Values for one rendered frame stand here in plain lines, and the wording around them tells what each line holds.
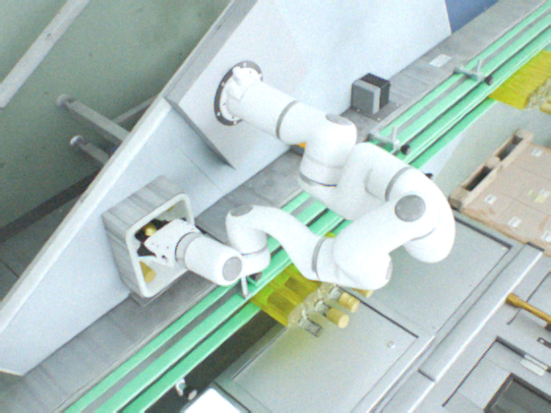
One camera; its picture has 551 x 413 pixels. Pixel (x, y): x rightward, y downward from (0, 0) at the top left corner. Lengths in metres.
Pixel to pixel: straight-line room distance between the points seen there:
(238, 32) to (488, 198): 4.35
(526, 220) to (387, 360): 3.89
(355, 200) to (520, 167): 4.74
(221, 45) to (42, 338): 0.75
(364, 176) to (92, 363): 0.73
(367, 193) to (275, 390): 0.60
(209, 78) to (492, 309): 0.97
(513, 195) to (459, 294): 3.82
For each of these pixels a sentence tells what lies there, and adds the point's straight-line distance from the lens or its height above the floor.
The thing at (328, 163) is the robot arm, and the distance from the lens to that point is 1.31.
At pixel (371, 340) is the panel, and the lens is 1.71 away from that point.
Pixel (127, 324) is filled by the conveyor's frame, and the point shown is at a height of 0.82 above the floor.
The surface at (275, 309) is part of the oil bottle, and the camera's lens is 1.58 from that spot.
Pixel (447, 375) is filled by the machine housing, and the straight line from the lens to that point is 1.71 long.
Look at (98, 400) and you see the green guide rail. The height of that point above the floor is 0.92.
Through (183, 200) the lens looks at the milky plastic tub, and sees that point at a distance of 1.44.
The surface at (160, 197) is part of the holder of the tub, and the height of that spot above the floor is 0.81.
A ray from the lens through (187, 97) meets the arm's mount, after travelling 1.37.
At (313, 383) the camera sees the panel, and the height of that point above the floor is 1.17.
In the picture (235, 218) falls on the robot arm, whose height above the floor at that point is 1.04.
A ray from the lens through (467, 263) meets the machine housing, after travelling 1.97.
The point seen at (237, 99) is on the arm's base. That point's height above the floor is 0.84.
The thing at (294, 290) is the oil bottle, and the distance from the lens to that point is 1.60.
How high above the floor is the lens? 1.73
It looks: 31 degrees down
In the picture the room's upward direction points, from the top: 121 degrees clockwise
